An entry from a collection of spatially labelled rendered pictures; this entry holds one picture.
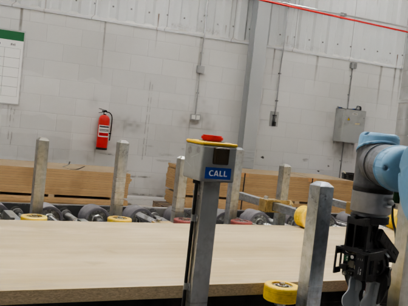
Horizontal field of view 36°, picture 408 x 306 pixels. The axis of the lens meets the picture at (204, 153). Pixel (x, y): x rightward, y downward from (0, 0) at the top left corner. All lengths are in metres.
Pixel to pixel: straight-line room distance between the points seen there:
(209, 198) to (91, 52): 7.43
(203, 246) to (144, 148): 7.57
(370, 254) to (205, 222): 0.30
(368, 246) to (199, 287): 0.32
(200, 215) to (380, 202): 0.33
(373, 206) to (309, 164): 8.59
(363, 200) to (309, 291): 0.23
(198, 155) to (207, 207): 0.10
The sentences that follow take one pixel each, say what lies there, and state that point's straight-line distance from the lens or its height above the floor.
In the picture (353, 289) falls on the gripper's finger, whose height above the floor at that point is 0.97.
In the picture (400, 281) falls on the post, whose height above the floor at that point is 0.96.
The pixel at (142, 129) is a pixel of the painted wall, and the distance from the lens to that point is 8.66.
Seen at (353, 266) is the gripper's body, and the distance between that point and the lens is 1.21.
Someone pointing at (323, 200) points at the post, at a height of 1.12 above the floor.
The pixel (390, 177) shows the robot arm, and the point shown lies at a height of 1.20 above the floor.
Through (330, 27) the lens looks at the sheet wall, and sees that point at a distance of 9.93.
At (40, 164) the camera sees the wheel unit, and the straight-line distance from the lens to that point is 2.14.
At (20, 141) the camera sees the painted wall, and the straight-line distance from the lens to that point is 8.38.
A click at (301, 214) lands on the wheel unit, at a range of 2.34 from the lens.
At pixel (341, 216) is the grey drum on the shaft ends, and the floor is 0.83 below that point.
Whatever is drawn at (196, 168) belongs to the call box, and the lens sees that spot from 1.11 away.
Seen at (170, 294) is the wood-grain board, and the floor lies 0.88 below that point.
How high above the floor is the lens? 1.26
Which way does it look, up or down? 3 degrees down
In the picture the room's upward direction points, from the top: 6 degrees clockwise
